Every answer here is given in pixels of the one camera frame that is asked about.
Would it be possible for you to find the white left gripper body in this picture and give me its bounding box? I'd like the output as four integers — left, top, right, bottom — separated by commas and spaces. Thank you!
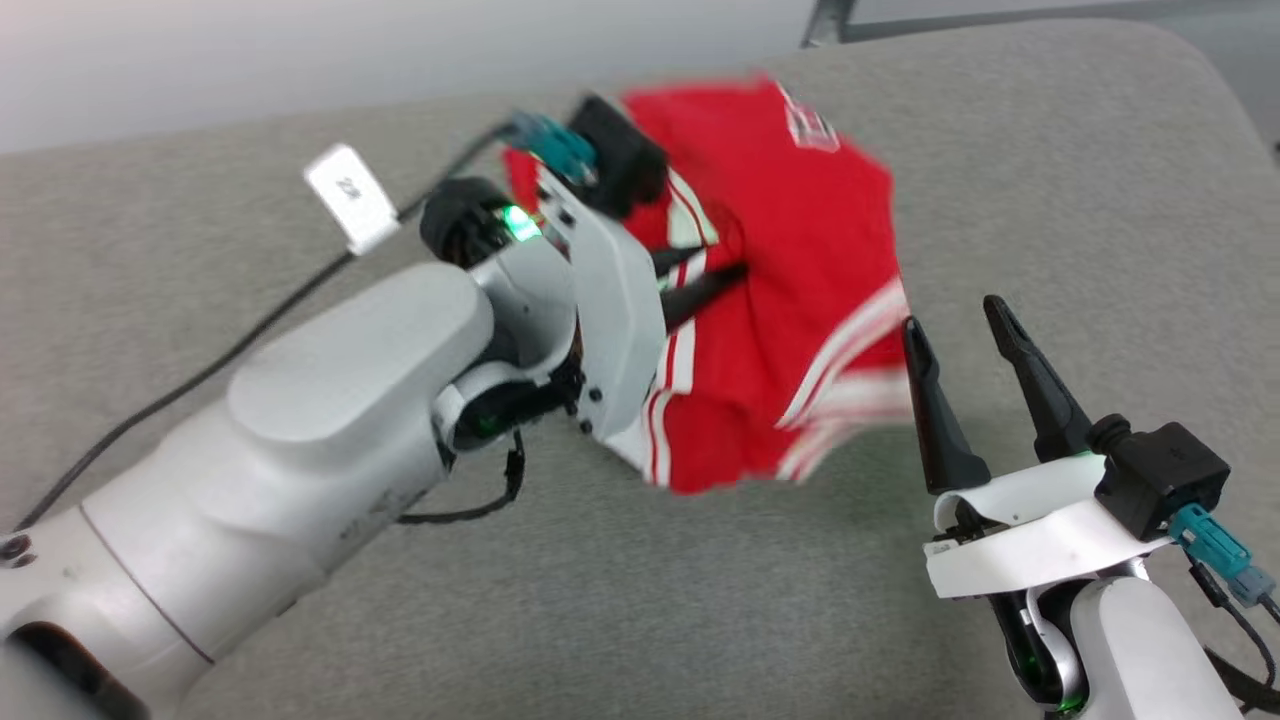
538, 163, 668, 443

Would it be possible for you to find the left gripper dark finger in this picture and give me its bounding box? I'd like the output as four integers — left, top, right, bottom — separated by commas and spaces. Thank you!
661, 261, 750, 332
650, 244, 708, 284

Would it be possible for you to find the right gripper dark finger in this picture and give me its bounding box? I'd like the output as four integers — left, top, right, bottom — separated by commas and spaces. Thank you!
902, 315, 992, 497
982, 294, 1094, 464

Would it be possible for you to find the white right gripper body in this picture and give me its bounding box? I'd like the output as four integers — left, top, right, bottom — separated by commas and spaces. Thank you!
921, 454, 1173, 602

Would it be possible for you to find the red garment with white trim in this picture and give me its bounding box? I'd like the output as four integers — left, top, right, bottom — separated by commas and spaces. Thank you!
503, 78, 917, 497

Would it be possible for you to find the grey fabric sofa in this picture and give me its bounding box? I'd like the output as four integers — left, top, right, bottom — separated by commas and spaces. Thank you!
0, 18, 1280, 720

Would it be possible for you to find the teal left camera connector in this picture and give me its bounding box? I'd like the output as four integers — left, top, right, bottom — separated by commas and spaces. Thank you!
508, 111, 600, 187

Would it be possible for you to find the teal camera connector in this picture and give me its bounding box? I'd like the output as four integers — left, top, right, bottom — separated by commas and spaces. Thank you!
508, 111, 600, 187
1167, 504, 1277, 607

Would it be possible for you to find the teal right camera connector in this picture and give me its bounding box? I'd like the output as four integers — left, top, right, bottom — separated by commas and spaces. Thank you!
1167, 504, 1277, 607

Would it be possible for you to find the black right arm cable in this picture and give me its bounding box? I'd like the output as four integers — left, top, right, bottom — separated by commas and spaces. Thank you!
1188, 560, 1280, 716

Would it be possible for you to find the dark metal frame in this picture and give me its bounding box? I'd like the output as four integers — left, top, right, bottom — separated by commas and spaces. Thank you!
800, 0, 1280, 49

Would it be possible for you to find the white cable label tag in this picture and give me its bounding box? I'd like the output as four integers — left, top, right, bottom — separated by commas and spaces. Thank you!
302, 142, 402, 257

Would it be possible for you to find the long black left arm cable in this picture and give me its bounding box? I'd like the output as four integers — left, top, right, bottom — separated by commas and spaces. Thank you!
14, 122, 523, 533

